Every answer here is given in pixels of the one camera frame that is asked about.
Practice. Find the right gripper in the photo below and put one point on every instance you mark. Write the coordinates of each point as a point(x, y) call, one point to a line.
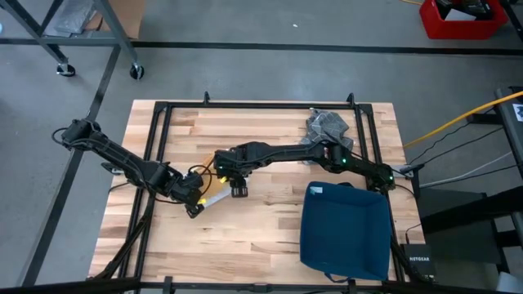
point(233, 163)

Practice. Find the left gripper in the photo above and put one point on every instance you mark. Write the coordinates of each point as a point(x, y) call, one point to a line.
point(188, 188)

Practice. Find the white checked towel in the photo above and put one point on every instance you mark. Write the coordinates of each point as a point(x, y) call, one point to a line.
point(218, 196)

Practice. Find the grey checked towel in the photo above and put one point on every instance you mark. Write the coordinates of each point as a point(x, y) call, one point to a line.
point(327, 124)

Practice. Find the navy fabric basket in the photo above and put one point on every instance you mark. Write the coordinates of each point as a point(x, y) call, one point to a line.
point(345, 232)

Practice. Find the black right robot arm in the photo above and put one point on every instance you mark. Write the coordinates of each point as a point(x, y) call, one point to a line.
point(286, 153)

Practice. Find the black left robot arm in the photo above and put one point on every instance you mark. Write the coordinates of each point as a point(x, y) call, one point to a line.
point(122, 161)

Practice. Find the black caster wheel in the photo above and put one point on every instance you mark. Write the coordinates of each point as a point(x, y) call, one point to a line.
point(65, 70)
point(137, 72)

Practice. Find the brown cardboard box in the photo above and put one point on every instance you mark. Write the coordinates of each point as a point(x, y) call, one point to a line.
point(130, 16)

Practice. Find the silver foil bag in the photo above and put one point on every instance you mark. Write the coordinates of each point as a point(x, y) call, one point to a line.
point(75, 16)

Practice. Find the red plastic bin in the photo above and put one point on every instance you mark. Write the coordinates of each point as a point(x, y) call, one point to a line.
point(433, 28)

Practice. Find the white paper sheet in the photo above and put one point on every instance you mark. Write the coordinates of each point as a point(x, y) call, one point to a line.
point(457, 15)

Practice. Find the black side table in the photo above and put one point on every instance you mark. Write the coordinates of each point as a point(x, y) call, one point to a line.
point(515, 139)

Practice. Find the white printed label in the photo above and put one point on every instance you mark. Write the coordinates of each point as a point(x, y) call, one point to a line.
point(519, 112)

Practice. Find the black electronic device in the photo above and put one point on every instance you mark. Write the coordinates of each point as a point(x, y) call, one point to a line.
point(474, 7)

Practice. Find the black metal table frame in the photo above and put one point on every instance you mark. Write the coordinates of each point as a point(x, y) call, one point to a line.
point(261, 105)

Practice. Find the black Netgear network switch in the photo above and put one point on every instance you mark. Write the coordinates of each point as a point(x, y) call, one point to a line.
point(418, 261)

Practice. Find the grey metal cart frame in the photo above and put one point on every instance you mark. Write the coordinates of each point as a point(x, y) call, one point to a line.
point(113, 25)

